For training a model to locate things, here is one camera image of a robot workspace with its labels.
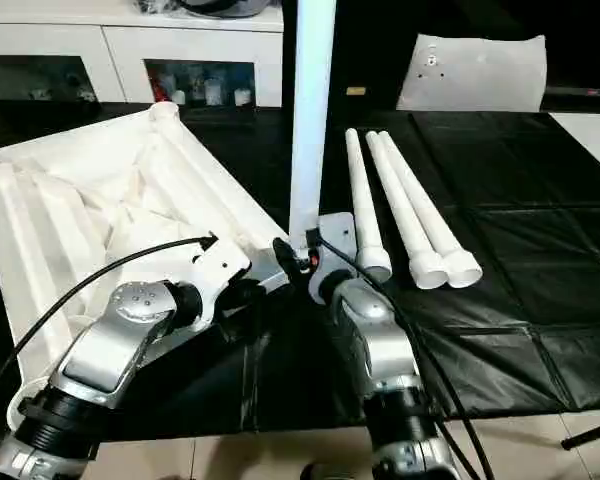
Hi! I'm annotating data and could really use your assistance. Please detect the black tripod stand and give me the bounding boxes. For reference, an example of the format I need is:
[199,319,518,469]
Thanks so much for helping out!
[562,418,600,450]

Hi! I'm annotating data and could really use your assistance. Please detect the black work mat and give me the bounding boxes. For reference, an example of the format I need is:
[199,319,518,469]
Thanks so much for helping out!
[0,99,600,442]

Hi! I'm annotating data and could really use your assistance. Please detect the black bar with red mark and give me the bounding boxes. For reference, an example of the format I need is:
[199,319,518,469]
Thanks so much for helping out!
[544,86,600,100]

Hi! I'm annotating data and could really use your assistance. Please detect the white flat panel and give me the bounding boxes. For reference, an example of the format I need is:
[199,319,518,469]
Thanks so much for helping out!
[549,112,600,181]

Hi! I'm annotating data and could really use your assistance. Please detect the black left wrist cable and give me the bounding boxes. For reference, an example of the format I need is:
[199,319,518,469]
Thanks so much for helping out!
[0,232,216,411]

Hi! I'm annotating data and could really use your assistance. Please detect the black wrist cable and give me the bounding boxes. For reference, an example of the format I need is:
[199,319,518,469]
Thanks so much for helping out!
[0,232,216,411]
[307,228,491,480]

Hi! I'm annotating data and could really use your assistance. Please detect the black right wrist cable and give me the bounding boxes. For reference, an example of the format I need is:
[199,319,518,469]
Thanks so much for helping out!
[307,228,491,480]

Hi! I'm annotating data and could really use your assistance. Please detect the white plastic table leg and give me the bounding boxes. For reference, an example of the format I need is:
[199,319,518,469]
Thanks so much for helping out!
[365,130,449,290]
[287,0,337,251]
[344,128,392,279]
[377,130,483,289]

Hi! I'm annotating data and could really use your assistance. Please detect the white plastic table top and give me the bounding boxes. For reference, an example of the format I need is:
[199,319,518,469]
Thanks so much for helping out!
[0,99,292,432]

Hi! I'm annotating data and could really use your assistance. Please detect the white cabinet with glass doors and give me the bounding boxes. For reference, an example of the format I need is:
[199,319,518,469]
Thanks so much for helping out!
[0,0,285,109]

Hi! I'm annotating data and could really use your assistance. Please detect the black cabinet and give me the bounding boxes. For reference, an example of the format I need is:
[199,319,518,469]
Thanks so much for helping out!
[282,0,416,112]

